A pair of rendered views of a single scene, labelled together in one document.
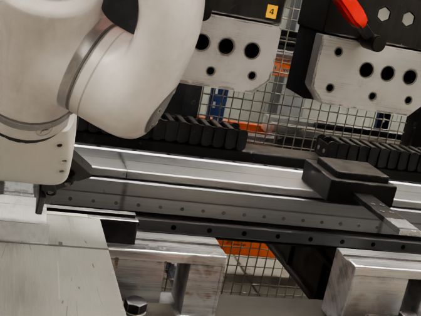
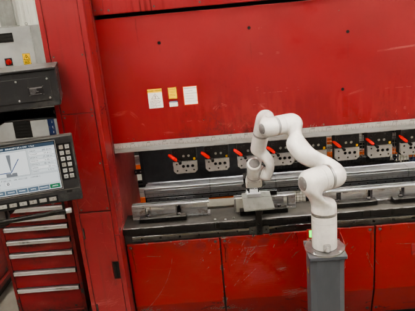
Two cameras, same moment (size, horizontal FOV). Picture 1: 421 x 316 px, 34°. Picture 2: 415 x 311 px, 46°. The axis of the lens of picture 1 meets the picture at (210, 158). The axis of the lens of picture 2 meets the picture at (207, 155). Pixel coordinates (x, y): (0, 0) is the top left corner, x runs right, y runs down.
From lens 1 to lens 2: 2.36 m
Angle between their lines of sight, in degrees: 19
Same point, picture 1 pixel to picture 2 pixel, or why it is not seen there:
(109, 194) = (272, 184)
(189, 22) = (272, 166)
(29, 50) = (254, 173)
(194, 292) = (290, 202)
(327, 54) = not seen: hidden behind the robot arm
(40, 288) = (260, 203)
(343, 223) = not seen: hidden behind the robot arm
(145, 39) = (267, 170)
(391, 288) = (332, 195)
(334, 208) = not seen: hidden behind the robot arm
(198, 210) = (293, 184)
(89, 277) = (268, 200)
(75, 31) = (259, 170)
